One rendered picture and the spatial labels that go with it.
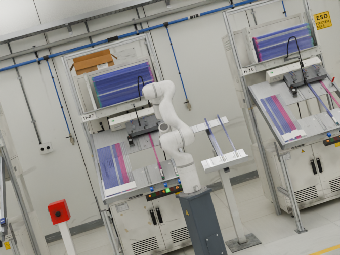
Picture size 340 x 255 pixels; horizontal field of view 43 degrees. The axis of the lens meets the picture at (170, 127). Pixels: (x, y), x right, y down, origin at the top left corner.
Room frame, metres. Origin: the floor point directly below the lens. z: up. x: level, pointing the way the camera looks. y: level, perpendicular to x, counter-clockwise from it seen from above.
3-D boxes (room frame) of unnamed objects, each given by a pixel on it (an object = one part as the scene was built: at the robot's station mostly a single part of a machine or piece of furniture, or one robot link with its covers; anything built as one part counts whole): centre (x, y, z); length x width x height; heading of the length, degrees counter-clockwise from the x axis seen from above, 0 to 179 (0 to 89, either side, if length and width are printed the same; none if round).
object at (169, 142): (2.74, 0.00, 1.00); 0.19 x 0.12 x 0.24; 99
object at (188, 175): (2.74, -0.03, 0.79); 0.19 x 0.19 x 0.18
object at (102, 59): (3.99, 0.41, 1.82); 0.68 x 0.30 x 0.20; 95
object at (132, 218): (3.82, 0.34, 0.31); 0.70 x 0.65 x 0.62; 95
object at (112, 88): (3.71, 0.27, 1.52); 0.51 x 0.13 x 0.27; 95
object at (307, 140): (3.76, -1.13, 0.65); 1.01 x 0.73 x 1.29; 5
